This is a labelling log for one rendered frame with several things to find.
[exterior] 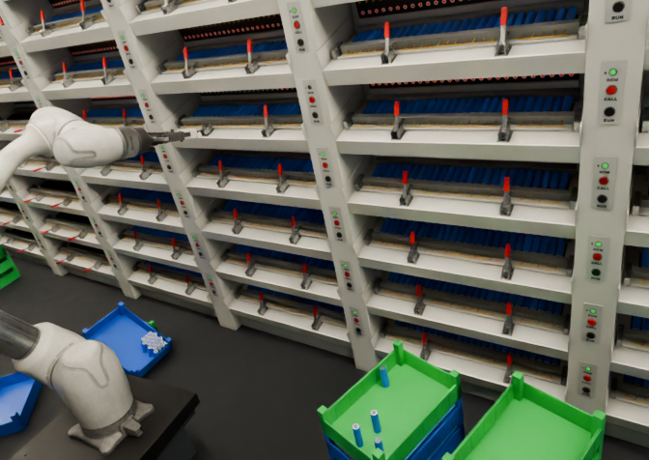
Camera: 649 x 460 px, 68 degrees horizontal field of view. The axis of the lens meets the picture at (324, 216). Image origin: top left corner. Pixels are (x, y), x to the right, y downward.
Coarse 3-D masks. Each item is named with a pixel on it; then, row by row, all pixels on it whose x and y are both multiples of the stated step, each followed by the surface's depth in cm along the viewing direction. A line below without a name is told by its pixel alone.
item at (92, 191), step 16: (0, 0) 185; (16, 0) 190; (32, 0) 195; (16, 16) 190; (32, 16) 195; (64, 48) 207; (16, 64) 200; (32, 64) 197; (48, 64) 202; (32, 80) 200; (32, 96) 206; (96, 192) 226; (112, 224) 235; (128, 256) 244; (128, 288) 248
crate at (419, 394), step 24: (384, 360) 130; (408, 360) 132; (360, 384) 125; (408, 384) 128; (432, 384) 126; (456, 384) 118; (336, 408) 121; (360, 408) 124; (384, 408) 122; (408, 408) 121; (432, 408) 113; (336, 432) 113; (384, 432) 116; (408, 432) 115; (360, 456) 109; (384, 456) 104
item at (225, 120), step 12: (192, 120) 170; (204, 120) 167; (216, 120) 164; (228, 120) 161; (240, 120) 158; (252, 120) 155; (264, 120) 153; (276, 120) 150; (288, 120) 148; (300, 120) 146
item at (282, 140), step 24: (192, 96) 179; (216, 96) 174; (240, 96) 168; (264, 96) 162; (288, 96) 157; (168, 120) 171; (192, 144) 168; (216, 144) 161; (240, 144) 155; (264, 144) 149; (288, 144) 144
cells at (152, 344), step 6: (150, 336) 204; (156, 336) 205; (144, 342) 201; (150, 342) 202; (156, 342) 203; (162, 342) 203; (144, 348) 203; (150, 348) 200; (156, 348) 201; (162, 348) 202; (150, 354) 203; (156, 354) 200
